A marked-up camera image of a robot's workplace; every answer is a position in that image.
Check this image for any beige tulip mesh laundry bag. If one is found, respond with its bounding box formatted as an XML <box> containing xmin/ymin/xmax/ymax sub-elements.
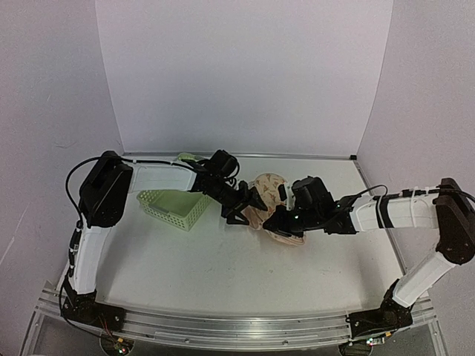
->
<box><xmin>243</xmin><ymin>173</ymin><xmax>306</xmax><ymax>246</ymax></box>

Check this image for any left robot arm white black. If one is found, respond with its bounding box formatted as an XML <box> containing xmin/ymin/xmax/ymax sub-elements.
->
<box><xmin>59</xmin><ymin>150</ymin><xmax>267</xmax><ymax>332</ymax></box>

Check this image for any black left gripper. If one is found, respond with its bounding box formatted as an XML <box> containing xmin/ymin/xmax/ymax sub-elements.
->
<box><xmin>210</xmin><ymin>178</ymin><xmax>269</xmax><ymax>225</ymax></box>

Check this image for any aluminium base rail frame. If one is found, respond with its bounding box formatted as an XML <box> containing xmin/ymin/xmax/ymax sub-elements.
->
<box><xmin>20</xmin><ymin>150</ymin><xmax>450</xmax><ymax>356</ymax></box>

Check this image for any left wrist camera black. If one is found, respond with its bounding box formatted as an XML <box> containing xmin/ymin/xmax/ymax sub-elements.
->
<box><xmin>197</xmin><ymin>149</ymin><xmax>240</xmax><ymax>187</ymax></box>

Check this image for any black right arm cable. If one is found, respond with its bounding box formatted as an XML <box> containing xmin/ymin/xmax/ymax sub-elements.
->
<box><xmin>348</xmin><ymin>184</ymin><xmax>475</xmax><ymax>205</ymax></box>

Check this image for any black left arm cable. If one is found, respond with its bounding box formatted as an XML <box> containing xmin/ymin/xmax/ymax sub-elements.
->
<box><xmin>65</xmin><ymin>156</ymin><xmax>179</xmax><ymax>223</ymax></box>

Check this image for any green perforated plastic basket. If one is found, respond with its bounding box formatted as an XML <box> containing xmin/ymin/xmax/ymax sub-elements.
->
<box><xmin>136</xmin><ymin>152</ymin><xmax>212</xmax><ymax>232</ymax></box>

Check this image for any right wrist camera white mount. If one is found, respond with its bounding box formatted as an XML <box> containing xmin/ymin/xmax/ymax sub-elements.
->
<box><xmin>278</xmin><ymin>182</ymin><xmax>295</xmax><ymax>211</ymax></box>

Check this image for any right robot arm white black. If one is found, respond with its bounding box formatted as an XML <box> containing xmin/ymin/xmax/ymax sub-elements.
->
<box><xmin>263</xmin><ymin>177</ymin><xmax>474</xmax><ymax>340</ymax></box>

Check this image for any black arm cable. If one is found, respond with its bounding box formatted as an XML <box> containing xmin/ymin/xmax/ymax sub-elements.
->
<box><xmin>348</xmin><ymin>184</ymin><xmax>475</xmax><ymax>205</ymax></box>
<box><xmin>65</xmin><ymin>156</ymin><xmax>179</xmax><ymax>223</ymax></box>

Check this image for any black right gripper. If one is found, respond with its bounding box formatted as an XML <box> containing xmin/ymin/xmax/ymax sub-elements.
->
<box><xmin>263</xmin><ymin>205</ymin><xmax>322</xmax><ymax>239</ymax></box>

